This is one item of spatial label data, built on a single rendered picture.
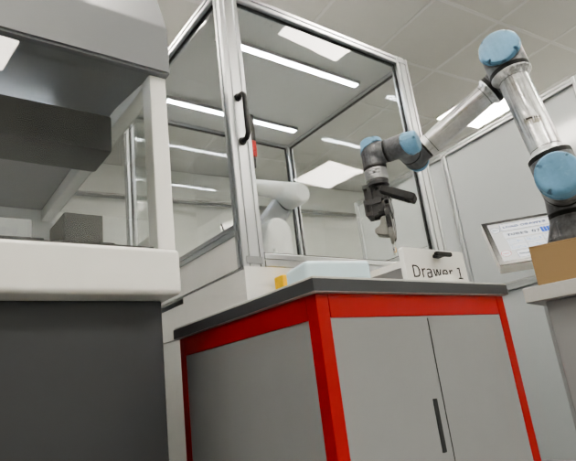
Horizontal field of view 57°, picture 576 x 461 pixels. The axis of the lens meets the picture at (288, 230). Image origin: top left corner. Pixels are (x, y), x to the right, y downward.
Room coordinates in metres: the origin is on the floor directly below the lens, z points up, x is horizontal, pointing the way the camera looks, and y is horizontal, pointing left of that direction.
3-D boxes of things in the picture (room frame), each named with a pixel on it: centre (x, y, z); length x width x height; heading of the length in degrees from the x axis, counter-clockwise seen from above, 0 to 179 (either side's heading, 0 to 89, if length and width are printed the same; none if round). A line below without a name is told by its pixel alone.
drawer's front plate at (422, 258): (1.59, -0.43, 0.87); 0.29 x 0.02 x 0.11; 128
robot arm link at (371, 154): (1.62, -0.31, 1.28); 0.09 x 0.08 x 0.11; 60
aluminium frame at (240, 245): (2.25, 0.04, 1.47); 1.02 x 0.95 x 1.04; 128
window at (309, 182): (1.89, -0.24, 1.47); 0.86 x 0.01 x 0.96; 128
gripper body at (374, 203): (1.63, -0.30, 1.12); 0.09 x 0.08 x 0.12; 71
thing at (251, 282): (2.25, 0.04, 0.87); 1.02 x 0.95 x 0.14; 128
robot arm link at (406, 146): (1.59, -0.41, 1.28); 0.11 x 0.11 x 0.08; 60
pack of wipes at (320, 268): (1.07, -0.07, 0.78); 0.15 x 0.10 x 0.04; 116
